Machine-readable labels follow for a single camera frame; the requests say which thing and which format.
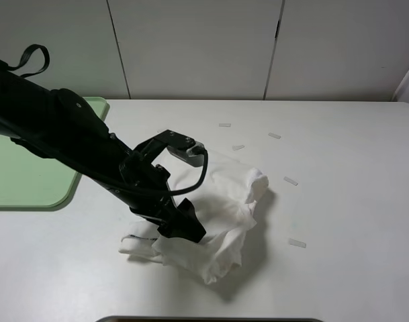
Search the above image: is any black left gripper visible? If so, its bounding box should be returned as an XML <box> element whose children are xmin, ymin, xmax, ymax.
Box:
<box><xmin>118</xmin><ymin>139</ymin><xmax>206</xmax><ymax>243</ymax></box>

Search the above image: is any white short sleeve t-shirt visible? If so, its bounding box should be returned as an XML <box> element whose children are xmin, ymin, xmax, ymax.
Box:
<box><xmin>119</xmin><ymin>150</ymin><xmax>269</xmax><ymax>284</ymax></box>

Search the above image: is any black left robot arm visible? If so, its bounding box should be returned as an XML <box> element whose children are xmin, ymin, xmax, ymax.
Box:
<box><xmin>0</xmin><ymin>60</ymin><xmax>208</xmax><ymax>243</ymax></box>

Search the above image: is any light green plastic tray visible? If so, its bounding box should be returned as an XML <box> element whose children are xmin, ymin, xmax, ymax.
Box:
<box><xmin>0</xmin><ymin>97</ymin><xmax>110</xmax><ymax>212</ymax></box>

